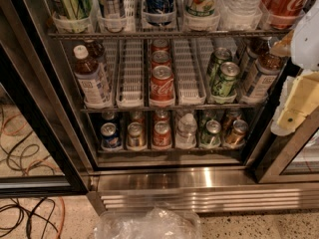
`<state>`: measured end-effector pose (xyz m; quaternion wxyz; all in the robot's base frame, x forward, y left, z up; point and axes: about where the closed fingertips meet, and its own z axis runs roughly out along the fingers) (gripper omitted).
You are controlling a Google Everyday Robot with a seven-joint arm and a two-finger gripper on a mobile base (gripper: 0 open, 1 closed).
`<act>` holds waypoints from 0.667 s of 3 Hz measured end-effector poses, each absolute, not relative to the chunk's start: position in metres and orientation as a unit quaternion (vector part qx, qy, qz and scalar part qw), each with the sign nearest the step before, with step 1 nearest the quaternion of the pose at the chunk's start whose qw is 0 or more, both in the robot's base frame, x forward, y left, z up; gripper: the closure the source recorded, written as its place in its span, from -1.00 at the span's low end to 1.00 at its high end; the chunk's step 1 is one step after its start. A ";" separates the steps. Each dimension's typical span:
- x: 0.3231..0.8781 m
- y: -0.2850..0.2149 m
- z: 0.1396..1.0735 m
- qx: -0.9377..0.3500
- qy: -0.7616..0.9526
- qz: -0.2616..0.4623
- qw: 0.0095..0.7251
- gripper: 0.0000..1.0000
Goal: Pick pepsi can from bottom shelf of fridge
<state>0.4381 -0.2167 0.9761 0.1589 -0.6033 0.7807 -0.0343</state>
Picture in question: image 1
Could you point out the front red can bottom shelf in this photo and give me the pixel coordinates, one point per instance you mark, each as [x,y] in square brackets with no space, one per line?
[162,135]

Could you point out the front green can bottom shelf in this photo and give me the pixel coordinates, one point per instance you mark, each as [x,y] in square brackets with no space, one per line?
[210,136]

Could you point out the left front tea bottle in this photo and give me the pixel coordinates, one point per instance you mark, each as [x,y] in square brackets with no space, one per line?
[92,79]

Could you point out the rear red can bottom shelf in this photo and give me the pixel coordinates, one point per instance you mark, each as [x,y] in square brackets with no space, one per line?
[161,115]

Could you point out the right rear tea bottle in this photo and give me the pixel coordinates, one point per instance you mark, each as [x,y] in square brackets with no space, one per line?
[255,46]

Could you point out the clear plastic bin with bag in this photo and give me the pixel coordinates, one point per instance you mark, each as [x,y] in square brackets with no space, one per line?
[156,223]

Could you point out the bronze can shelf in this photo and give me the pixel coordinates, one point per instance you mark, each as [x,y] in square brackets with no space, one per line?
[229,117]
[237,132]

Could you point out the red can shelf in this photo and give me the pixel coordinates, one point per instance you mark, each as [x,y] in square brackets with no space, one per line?
[161,115]
[162,135]

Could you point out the tea bottle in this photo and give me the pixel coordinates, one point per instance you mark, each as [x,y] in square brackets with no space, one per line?
[92,79]
[260,77]
[255,46]
[96,50]

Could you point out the rear green can bottom shelf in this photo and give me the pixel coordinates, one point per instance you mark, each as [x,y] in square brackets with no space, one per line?
[205,116]

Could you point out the coca-cola can shelf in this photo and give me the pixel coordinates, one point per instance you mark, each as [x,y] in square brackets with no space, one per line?
[160,58]
[162,89]
[160,45]

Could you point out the blue pepsi can top shelf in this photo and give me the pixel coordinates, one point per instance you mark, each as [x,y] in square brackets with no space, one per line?
[159,12]

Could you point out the fridge sliding glass door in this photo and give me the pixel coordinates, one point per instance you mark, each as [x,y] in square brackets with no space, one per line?
[32,62]

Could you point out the silver can top shelf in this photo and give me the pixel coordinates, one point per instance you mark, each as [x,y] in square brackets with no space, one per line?
[113,9]

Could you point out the front gold soda can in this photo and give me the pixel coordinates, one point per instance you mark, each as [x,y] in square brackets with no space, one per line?
[136,137]

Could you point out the rear bronze can bottom shelf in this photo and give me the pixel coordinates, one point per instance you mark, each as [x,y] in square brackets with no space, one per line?
[229,117]

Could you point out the coca-cola bottle top shelf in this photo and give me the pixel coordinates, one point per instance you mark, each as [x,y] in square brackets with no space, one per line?
[282,14]

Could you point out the right front tea bottle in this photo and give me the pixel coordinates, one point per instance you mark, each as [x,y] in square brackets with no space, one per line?
[260,77]

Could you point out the rear coca-cola can middle shelf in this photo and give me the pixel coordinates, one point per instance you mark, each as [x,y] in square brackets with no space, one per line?
[160,45]

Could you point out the rear gold soda can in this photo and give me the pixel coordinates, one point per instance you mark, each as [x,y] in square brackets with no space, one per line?
[137,116]

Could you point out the front coca-cola can middle shelf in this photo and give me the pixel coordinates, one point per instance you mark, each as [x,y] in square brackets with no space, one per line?
[162,89]

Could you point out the front green can middle shelf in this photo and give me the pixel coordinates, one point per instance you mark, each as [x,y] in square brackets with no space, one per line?
[225,79]

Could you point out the left rear tea bottle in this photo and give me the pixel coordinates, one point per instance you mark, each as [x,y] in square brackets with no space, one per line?
[96,50]

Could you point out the gold soda can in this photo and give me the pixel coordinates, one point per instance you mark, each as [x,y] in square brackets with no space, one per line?
[137,116]
[136,137]

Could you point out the rear green can middle shelf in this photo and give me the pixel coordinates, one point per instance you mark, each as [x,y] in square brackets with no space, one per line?
[218,56]

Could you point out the front bronze can bottom shelf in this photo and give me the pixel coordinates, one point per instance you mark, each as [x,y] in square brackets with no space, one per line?
[237,132]

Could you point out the empty white tray right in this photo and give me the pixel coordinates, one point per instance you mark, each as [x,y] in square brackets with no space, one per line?
[189,84]

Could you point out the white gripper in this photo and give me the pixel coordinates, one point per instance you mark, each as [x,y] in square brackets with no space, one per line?
[308,45]

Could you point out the clear water bottle bottom shelf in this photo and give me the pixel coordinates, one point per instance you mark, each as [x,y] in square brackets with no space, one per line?
[185,137]

